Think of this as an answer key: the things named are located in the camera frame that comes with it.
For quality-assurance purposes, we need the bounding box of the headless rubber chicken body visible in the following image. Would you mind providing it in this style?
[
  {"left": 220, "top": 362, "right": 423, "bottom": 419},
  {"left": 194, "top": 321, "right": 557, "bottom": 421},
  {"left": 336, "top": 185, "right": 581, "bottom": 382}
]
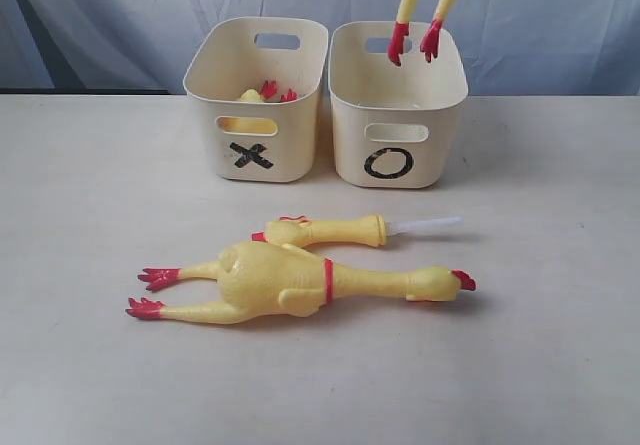
[{"left": 218, "top": 80, "right": 279, "bottom": 135}]

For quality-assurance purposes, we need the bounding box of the whole rubber chicken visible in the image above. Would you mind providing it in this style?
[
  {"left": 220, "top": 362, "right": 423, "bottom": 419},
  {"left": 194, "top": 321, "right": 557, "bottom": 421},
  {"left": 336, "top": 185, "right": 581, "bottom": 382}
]
[
  {"left": 387, "top": 0, "right": 514, "bottom": 67},
  {"left": 126, "top": 241, "right": 476, "bottom": 325}
]

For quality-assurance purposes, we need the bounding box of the severed rubber chicken head neck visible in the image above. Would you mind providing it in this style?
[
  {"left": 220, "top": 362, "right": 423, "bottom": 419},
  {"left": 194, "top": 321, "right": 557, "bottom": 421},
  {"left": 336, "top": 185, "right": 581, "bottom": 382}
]
[{"left": 251, "top": 215, "right": 462, "bottom": 248}]

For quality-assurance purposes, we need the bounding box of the cream bin with X mark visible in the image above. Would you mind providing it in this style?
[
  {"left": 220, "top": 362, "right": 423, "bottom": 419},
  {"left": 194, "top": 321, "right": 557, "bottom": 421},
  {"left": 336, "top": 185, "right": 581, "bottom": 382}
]
[{"left": 183, "top": 16, "right": 329, "bottom": 183}]

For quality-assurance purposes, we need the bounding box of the cream bin with O mark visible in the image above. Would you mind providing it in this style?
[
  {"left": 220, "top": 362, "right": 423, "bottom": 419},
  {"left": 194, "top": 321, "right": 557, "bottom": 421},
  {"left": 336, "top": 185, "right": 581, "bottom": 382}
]
[{"left": 328, "top": 21, "right": 468, "bottom": 189}]

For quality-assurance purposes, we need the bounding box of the white backdrop curtain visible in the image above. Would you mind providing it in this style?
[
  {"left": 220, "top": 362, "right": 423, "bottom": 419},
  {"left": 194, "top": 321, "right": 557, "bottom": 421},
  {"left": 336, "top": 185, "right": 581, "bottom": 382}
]
[{"left": 1, "top": 0, "right": 639, "bottom": 95}]

